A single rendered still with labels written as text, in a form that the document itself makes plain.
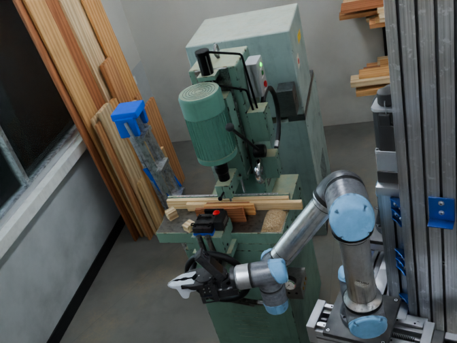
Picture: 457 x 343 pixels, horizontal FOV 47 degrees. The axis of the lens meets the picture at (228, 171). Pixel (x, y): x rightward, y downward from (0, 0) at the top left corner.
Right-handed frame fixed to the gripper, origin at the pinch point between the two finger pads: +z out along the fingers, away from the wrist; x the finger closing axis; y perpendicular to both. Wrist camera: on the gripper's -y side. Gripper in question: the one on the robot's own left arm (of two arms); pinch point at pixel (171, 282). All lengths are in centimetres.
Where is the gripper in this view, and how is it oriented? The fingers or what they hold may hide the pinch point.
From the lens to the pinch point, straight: 166.4
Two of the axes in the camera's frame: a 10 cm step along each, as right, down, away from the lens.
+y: 2.3, 8.8, 4.1
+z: -9.7, 1.9, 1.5
